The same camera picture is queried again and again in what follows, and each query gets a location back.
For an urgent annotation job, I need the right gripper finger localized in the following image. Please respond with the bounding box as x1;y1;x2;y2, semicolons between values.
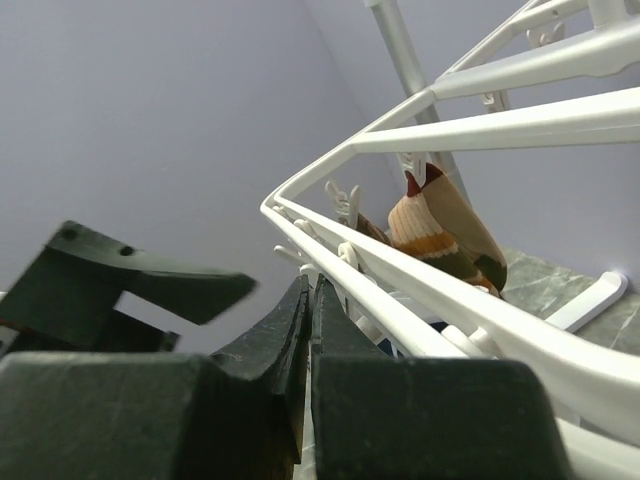
310;278;573;479

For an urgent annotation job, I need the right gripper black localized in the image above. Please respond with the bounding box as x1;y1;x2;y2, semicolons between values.
1;221;310;479

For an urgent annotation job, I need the white clip hanger frame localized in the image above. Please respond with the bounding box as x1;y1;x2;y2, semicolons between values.
260;1;639;479

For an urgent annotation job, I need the navy blue underwear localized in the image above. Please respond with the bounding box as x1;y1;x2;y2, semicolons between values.
377;321;448;358

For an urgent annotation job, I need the argyle brown sock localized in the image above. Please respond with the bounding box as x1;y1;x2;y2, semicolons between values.
355;163;508;298

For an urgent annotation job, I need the white drying rack stand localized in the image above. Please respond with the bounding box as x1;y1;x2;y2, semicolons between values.
362;0;629;334

